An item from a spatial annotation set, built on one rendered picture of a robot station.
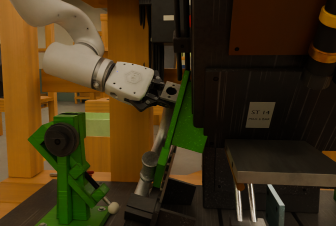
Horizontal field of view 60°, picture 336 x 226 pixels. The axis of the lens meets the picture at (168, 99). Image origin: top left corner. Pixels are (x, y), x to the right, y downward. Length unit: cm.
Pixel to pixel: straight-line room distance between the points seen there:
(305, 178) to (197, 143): 24
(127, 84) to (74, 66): 13
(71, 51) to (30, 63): 43
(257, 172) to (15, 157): 94
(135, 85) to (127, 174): 44
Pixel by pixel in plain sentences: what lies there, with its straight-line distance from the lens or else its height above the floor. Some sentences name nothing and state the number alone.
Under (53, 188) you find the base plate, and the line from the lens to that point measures 103.
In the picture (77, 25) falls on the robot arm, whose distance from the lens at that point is 79.
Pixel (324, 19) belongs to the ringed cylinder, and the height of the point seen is 134.
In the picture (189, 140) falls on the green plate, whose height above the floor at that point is 113.
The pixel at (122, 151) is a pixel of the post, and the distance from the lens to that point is 104.
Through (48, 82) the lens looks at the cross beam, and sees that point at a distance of 119.
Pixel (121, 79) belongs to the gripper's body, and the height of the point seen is 125.
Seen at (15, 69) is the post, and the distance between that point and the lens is 115.
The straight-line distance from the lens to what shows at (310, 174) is 46.
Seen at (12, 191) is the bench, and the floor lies 88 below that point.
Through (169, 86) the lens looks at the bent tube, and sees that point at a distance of 71.
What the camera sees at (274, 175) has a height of 113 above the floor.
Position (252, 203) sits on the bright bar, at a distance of 59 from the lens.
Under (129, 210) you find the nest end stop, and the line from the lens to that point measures 67.
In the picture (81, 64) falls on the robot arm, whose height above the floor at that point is 128.
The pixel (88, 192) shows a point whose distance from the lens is 74.
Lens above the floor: 128
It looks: 6 degrees down
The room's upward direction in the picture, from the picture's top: straight up
